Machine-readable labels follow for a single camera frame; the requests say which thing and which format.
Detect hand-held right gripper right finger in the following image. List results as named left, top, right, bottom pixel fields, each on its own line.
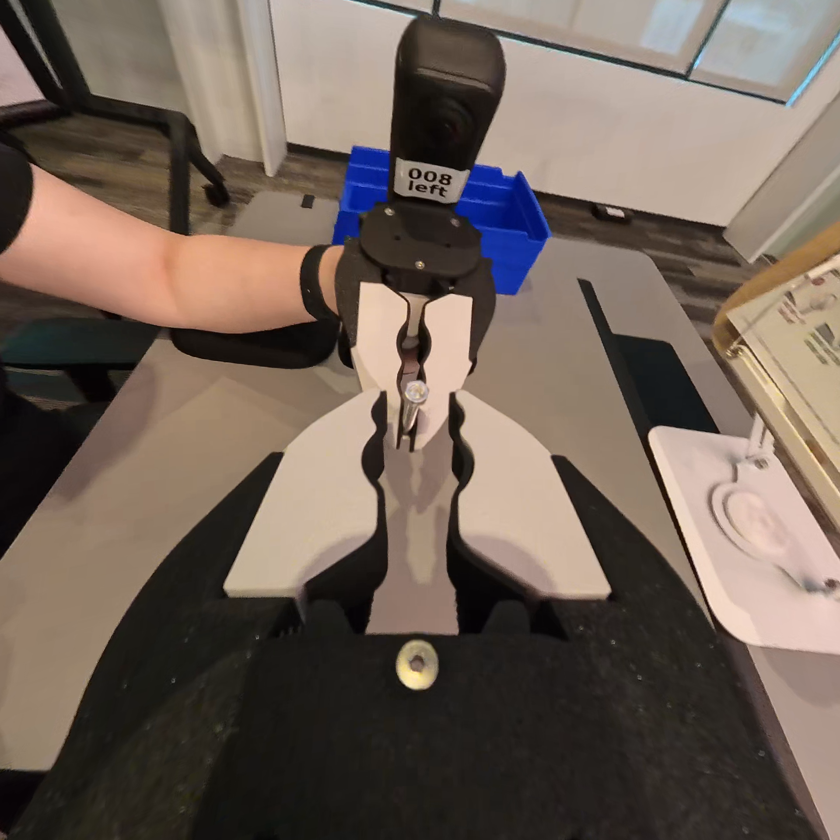
left=449, top=391, right=613, bottom=624

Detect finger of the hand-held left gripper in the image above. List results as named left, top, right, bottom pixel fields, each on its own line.
left=353, top=282, right=414, bottom=450
left=411, top=293, right=476, bottom=454

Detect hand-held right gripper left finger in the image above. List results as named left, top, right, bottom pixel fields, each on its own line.
left=223, top=390, right=391, bottom=631

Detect white framed window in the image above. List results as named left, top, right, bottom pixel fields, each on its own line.
left=364, top=0, right=840, bottom=107

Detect dark office chair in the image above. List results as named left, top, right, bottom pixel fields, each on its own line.
left=0, top=320, right=165, bottom=408

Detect silver bolt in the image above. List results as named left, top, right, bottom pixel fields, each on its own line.
left=402, top=382, right=431, bottom=439

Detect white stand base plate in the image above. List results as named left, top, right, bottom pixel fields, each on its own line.
left=648, top=341, right=840, bottom=655

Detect printed instruction sheet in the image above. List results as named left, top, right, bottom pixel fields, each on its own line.
left=727, top=255, right=840, bottom=460

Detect blue bin with divider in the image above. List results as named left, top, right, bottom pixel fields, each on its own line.
left=331, top=146, right=551, bottom=296

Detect grey desk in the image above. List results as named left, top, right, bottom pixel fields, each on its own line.
left=0, top=236, right=840, bottom=840

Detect person's left forearm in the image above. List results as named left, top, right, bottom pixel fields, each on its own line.
left=0, top=161, right=309, bottom=329

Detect person's black trousers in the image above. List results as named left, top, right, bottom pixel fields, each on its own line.
left=0, top=367, right=86, bottom=559

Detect black wristband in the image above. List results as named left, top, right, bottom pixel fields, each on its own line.
left=300, top=244, right=343, bottom=324

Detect black rolling stand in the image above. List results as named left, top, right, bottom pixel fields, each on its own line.
left=0, top=0, right=232, bottom=234

